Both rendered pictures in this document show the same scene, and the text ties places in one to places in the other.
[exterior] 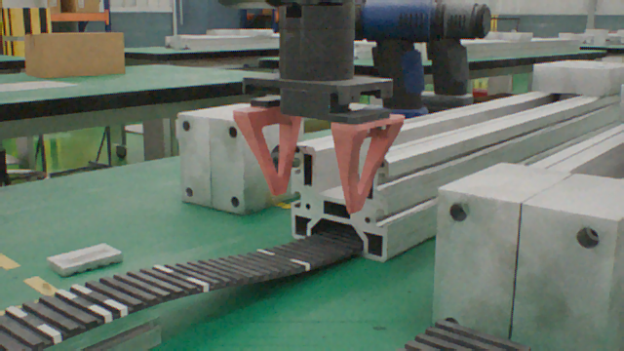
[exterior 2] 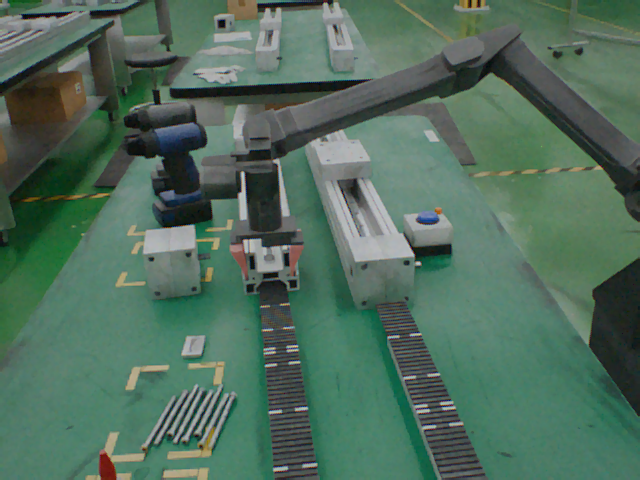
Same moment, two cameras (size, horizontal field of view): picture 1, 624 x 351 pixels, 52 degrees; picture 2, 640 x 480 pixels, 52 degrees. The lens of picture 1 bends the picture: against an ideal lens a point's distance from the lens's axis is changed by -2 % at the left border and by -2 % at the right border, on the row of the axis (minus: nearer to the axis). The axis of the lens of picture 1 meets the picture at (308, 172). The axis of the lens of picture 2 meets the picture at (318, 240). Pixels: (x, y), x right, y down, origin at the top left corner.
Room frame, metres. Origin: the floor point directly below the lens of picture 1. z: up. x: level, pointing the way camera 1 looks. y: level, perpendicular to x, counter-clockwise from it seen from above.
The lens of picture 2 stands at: (-0.28, 0.65, 1.38)
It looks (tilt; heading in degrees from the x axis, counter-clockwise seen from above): 26 degrees down; 315
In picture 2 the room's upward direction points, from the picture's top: 3 degrees counter-clockwise
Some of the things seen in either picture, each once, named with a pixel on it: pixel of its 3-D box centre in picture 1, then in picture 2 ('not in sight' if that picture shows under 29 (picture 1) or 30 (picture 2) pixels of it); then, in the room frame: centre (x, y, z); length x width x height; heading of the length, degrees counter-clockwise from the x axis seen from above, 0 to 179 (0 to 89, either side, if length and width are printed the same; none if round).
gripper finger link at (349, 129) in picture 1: (341, 149); (282, 251); (0.49, -0.03, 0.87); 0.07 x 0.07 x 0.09; 50
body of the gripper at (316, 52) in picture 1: (316, 53); (264, 215); (0.50, -0.01, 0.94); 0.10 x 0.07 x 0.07; 50
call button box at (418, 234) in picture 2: not in sight; (423, 233); (0.41, -0.34, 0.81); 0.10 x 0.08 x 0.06; 50
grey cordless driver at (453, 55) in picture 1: (426, 68); (159, 149); (1.12, -0.20, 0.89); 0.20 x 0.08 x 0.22; 60
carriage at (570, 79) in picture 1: (584, 85); (255, 140); (1.02, -0.44, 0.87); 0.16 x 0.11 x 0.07; 140
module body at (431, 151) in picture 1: (522, 136); (261, 191); (0.83, -0.28, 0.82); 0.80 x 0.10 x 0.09; 140
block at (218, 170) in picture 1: (251, 156); (179, 260); (0.68, 0.06, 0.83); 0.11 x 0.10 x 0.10; 54
